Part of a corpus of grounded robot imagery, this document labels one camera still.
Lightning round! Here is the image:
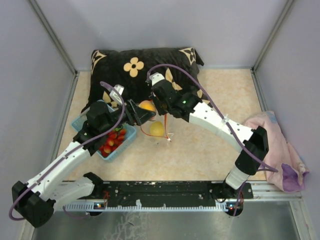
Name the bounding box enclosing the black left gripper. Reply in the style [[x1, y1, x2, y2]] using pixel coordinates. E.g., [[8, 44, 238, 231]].
[[100, 98, 156, 135]]

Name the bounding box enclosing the orange peach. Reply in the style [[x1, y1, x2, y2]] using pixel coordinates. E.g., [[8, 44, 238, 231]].
[[138, 100, 157, 112]]

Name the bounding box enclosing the yellow apple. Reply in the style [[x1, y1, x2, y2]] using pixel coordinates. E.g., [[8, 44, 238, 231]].
[[149, 121, 165, 137]]

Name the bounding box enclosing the clear zip top bag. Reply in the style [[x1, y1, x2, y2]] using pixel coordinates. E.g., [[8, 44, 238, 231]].
[[140, 113, 174, 146]]

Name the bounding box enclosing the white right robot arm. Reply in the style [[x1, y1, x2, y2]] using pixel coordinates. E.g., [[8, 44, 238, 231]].
[[151, 79, 269, 198]]

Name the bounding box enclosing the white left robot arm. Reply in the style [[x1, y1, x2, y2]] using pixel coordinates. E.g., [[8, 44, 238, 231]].
[[10, 100, 156, 228]]

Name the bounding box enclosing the red strawberry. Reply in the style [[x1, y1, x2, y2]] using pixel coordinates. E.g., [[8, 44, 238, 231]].
[[116, 128, 127, 142], [102, 145, 113, 154], [105, 132, 118, 147]]

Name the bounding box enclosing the black floral pillow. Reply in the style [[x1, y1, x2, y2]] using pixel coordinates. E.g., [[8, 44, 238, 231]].
[[85, 46, 210, 109]]

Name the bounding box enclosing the light blue plastic basket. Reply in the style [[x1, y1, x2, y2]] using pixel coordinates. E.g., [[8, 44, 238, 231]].
[[71, 111, 137, 162]]

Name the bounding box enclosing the pink cloth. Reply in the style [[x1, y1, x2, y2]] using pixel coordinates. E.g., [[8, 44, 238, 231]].
[[244, 111, 309, 193]]

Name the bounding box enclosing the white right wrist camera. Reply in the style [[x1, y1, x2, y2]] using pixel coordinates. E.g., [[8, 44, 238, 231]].
[[149, 72, 165, 86]]

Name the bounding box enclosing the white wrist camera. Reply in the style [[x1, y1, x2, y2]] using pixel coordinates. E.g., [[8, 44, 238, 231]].
[[149, 72, 165, 86], [109, 84, 125, 105]]

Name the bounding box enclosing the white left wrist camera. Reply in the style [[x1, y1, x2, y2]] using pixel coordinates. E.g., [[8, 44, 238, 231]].
[[109, 84, 125, 105]]

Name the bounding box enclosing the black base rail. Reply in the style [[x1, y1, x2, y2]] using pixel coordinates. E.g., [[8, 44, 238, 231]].
[[81, 181, 239, 208]]

